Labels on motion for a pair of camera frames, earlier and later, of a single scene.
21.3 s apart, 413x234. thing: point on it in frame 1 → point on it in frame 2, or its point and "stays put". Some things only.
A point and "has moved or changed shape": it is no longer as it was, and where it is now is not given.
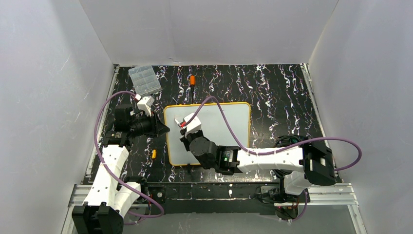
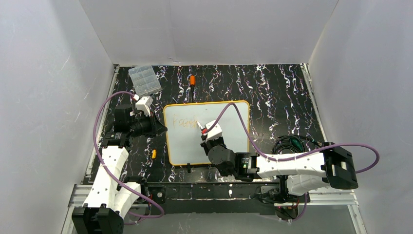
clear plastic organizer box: [144, 80] stays put
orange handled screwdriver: [192, 79] stays put
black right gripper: [183, 137] → [208, 140]
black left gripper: [155, 126] stays put
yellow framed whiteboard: [237, 115] stays put
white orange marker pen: [178, 123] has moved or changed shape
